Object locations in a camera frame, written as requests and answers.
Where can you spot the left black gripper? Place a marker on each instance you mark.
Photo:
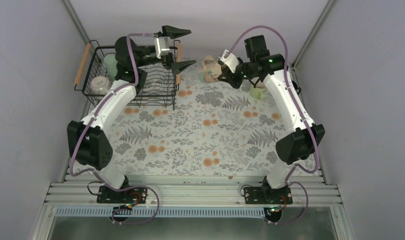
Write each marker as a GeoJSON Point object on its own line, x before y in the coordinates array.
{"type": "Point", "coordinates": [168, 61]}

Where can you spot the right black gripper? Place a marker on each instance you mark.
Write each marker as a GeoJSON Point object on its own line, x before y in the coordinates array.
{"type": "Point", "coordinates": [227, 75]}

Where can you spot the light green mug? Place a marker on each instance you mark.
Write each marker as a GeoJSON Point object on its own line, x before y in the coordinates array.
{"type": "Point", "coordinates": [258, 92]}

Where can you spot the beige floral mug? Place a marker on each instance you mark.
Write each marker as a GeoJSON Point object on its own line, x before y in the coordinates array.
{"type": "Point", "coordinates": [210, 71]}

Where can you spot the black cylindrical cup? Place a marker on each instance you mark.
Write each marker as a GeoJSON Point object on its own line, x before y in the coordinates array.
{"type": "Point", "coordinates": [297, 88]}

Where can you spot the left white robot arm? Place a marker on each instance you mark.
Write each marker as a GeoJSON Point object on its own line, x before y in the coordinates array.
{"type": "Point", "coordinates": [89, 147]}

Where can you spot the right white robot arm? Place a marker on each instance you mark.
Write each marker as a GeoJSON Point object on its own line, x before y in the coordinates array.
{"type": "Point", "coordinates": [302, 134]}

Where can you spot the mint green tumbler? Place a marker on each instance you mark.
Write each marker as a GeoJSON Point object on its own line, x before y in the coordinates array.
{"type": "Point", "coordinates": [111, 65]}

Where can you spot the floral patterned table mat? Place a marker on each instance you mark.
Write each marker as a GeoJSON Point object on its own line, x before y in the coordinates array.
{"type": "Point", "coordinates": [213, 129]}

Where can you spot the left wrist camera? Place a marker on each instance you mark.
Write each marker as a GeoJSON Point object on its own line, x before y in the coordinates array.
{"type": "Point", "coordinates": [162, 47]}

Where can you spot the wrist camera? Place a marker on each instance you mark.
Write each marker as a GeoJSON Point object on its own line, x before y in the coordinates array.
{"type": "Point", "coordinates": [162, 47]}
{"type": "Point", "coordinates": [230, 60]}

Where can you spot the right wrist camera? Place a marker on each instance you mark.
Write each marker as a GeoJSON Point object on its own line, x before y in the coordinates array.
{"type": "Point", "coordinates": [230, 60]}

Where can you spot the black wire dish rack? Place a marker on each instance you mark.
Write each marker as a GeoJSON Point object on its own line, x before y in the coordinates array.
{"type": "Point", "coordinates": [159, 89]}

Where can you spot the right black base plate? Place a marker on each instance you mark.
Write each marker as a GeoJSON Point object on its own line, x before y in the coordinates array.
{"type": "Point", "coordinates": [267, 196]}

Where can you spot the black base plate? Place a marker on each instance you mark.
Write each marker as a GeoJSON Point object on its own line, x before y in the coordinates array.
{"type": "Point", "coordinates": [267, 196]}
{"type": "Point", "coordinates": [136, 195]}

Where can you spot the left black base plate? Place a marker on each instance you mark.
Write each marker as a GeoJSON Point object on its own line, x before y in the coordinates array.
{"type": "Point", "coordinates": [136, 195]}

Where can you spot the aluminium mounting rail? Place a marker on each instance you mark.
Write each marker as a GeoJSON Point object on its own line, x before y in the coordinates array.
{"type": "Point", "coordinates": [189, 191]}

